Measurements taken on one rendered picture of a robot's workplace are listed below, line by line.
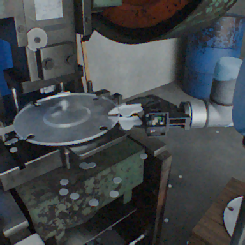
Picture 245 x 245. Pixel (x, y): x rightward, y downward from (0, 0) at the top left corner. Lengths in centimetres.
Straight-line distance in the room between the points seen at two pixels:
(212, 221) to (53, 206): 59
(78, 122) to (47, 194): 20
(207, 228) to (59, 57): 76
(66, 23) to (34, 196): 45
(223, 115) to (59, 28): 48
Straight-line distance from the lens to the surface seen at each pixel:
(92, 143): 58
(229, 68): 63
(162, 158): 80
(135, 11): 89
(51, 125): 66
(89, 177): 70
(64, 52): 66
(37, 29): 64
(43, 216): 69
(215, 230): 99
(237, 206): 109
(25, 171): 70
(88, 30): 68
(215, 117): 69
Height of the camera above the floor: 111
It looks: 30 degrees down
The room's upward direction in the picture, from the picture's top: straight up
